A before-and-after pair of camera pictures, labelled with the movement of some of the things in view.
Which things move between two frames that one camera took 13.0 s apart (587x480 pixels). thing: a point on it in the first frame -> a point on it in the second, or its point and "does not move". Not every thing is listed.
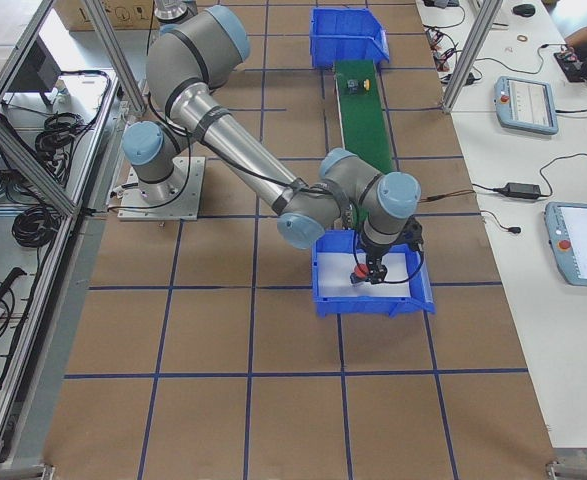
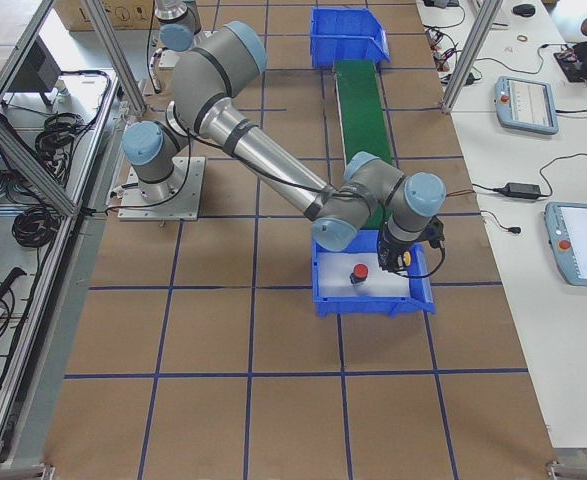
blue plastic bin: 339,34 does not move
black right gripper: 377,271 -> 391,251
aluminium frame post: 483,24 does not move
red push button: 359,275 does not move
